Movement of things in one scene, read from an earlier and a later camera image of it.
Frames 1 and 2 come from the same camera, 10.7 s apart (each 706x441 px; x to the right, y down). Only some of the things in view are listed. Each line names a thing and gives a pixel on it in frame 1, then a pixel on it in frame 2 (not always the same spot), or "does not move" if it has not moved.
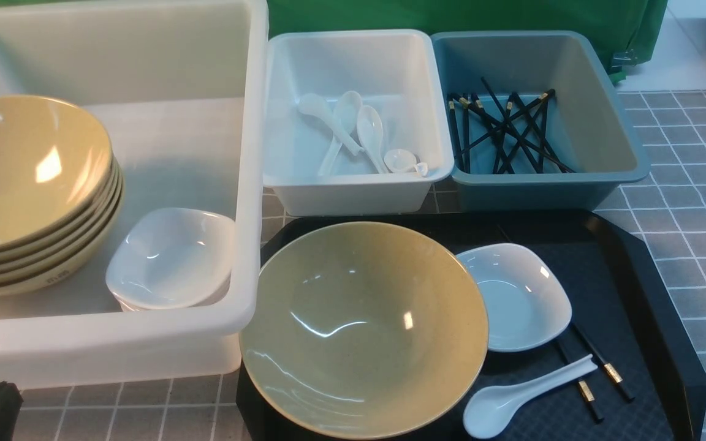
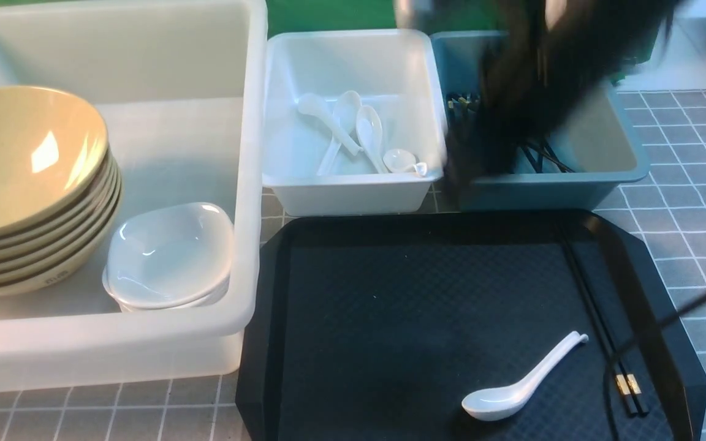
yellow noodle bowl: [365, 331] -> [30, 157]
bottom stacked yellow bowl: [71, 271] does not move
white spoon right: [370, 130] does not move
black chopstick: [565, 360] -> [630, 384]
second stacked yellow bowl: [98, 198] does not move
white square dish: [525, 303] -> [170, 256]
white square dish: [128, 307] does not move
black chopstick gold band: [613, 375] -> [634, 379]
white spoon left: [322, 107] does not move
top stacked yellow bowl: [30, 166] does not move
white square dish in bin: [171, 258] does not move
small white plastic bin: [355, 122] does not move
